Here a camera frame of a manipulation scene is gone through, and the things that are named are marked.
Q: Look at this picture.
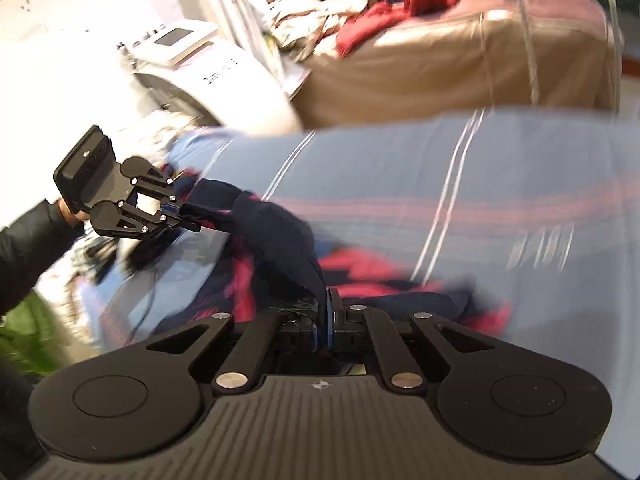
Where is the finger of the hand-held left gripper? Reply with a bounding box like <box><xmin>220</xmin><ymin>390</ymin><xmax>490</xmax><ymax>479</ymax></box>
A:
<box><xmin>117</xmin><ymin>200</ymin><xmax>203</xmax><ymax>234</ymax></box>
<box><xmin>131</xmin><ymin>172</ymin><xmax>182</xmax><ymax>210</ymax></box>

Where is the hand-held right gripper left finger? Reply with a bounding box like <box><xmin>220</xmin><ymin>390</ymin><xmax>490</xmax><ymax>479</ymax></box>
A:
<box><xmin>145</xmin><ymin>297</ymin><xmax>327</xmax><ymax>395</ymax></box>

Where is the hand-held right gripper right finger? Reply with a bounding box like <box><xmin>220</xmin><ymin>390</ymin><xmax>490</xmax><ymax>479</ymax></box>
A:
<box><xmin>325</xmin><ymin>287</ymin><xmax>497</xmax><ymax>393</ymax></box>

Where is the navy printed small garment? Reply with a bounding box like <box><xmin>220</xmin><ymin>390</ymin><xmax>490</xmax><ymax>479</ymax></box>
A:
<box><xmin>150</xmin><ymin>177</ymin><xmax>512</xmax><ymax>342</ymax></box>

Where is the person's left forearm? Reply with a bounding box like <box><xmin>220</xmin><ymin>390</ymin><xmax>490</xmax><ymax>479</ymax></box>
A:
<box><xmin>0</xmin><ymin>200</ymin><xmax>86</xmax><ymax>317</ymax></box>

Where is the person's left hand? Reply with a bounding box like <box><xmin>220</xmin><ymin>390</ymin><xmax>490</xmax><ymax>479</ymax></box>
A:
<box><xmin>54</xmin><ymin>199</ymin><xmax>92</xmax><ymax>227</ymax></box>

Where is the white washing machine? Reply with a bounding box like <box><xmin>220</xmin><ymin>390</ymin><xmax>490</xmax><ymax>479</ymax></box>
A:
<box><xmin>117</xmin><ymin>17</ymin><xmax>304</xmax><ymax>139</ymax></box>

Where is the green plant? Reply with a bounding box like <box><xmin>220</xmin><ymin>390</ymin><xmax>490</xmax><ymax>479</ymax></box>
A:
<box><xmin>0</xmin><ymin>289</ymin><xmax>72</xmax><ymax>377</ymax></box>

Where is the blue striped bed sheet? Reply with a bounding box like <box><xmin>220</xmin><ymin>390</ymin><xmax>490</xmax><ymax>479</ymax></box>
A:
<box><xmin>75</xmin><ymin>110</ymin><xmax>640</xmax><ymax>480</ymax></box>

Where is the cream floral cloth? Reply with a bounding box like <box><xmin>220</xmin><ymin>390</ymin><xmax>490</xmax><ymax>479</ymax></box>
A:
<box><xmin>265</xmin><ymin>0</ymin><xmax>372</xmax><ymax>62</ymax></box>

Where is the beige sofa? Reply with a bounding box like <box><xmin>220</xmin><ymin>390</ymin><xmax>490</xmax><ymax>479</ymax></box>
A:
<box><xmin>290</xmin><ymin>0</ymin><xmax>621</xmax><ymax>130</ymax></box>

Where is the pink cloth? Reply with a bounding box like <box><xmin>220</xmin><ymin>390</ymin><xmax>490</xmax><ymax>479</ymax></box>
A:
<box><xmin>480</xmin><ymin>0</ymin><xmax>602</xmax><ymax>31</ymax></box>

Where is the black cable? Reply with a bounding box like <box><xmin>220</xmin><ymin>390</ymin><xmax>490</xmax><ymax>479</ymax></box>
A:
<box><xmin>127</xmin><ymin>237</ymin><xmax>168</xmax><ymax>343</ymax></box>

